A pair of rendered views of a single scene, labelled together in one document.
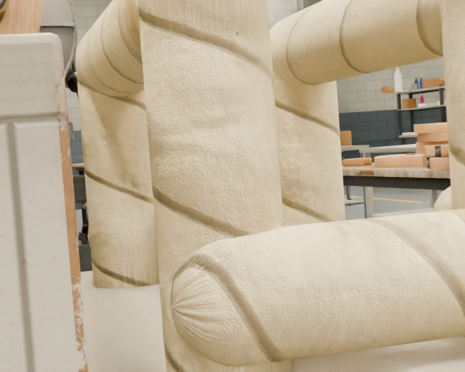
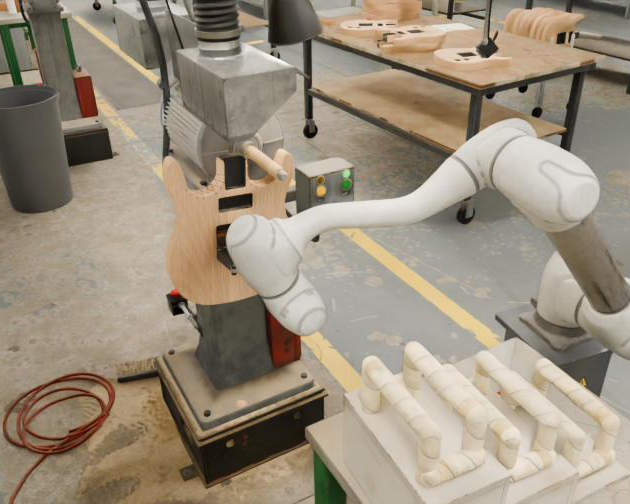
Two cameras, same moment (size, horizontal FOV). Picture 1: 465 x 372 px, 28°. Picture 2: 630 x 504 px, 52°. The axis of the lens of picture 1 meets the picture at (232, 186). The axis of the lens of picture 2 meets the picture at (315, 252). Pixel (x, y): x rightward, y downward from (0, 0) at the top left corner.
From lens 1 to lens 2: 102 cm
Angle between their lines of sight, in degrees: 30
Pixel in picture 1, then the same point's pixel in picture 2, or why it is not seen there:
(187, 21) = (512, 447)
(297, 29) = (494, 374)
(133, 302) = not seen: hidden behind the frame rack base
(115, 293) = not seen: hidden behind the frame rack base
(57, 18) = (277, 137)
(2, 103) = (504, 482)
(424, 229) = (535, 461)
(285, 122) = (480, 377)
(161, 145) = (503, 458)
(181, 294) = not seen: hidden behind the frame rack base
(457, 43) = (542, 430)
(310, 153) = (485, 383)
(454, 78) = (540, 433)
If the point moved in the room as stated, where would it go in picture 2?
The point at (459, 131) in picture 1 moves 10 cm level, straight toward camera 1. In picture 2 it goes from (539, 439) to (556, 489)
